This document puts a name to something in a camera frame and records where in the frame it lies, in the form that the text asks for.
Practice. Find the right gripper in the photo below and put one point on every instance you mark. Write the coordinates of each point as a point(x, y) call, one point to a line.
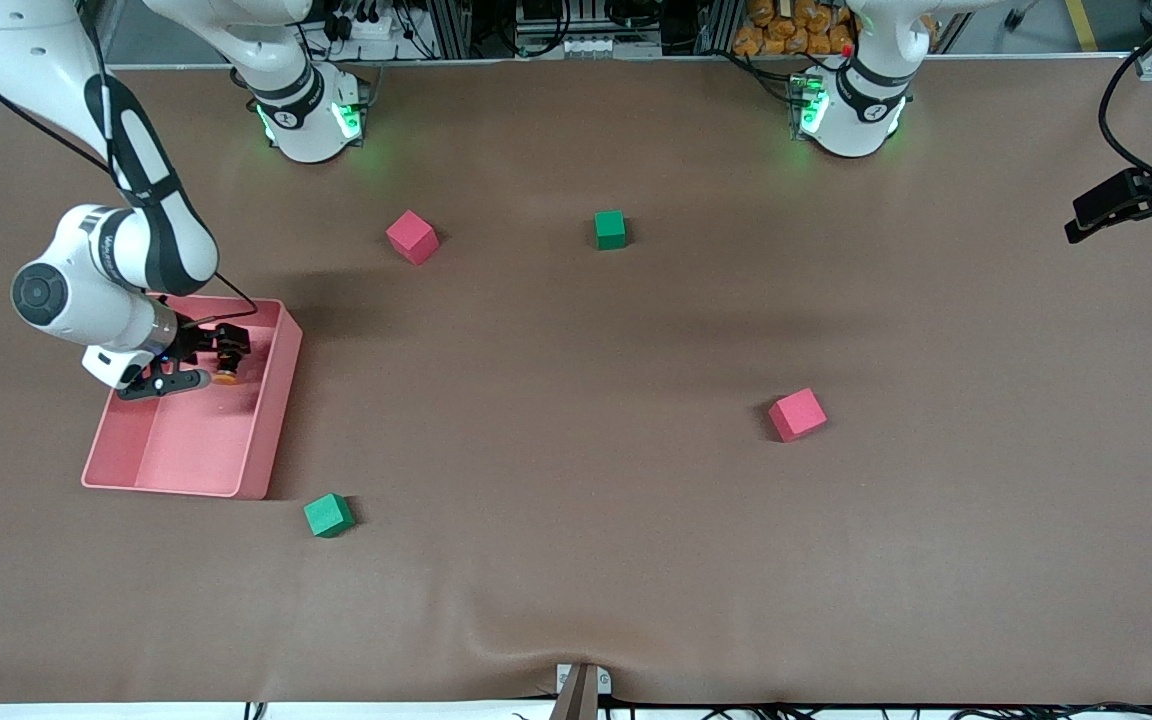
point(199, 344)

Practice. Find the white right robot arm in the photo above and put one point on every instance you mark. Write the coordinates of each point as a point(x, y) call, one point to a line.
point(156, 230)

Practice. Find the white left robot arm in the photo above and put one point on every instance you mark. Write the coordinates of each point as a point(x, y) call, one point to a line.
point(851, 120)

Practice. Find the pink plastic bin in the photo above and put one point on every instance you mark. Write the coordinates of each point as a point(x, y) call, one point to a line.
point(196, 440)

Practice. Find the green foam cube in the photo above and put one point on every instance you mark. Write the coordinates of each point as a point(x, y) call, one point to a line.
point(610, 230)
point(328, 516)

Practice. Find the pink foam cube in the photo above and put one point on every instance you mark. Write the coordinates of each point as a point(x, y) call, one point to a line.
point(411, 238)
point(797, 415)

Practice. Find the white power strip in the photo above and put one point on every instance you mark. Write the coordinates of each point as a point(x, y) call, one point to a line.
point(366, 25)

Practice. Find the orange bagged goods pile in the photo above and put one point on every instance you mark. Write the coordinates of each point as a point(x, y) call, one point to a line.
point(796, 30)

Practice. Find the brown table mat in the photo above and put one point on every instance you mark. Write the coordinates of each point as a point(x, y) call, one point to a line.
point(576, 560)

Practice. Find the white terminal block strip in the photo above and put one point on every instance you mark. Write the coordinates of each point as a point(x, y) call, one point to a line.
point(606, 46)

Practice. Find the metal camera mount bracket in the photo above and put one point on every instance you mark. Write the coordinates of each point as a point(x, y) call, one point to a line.
point(582, 690)

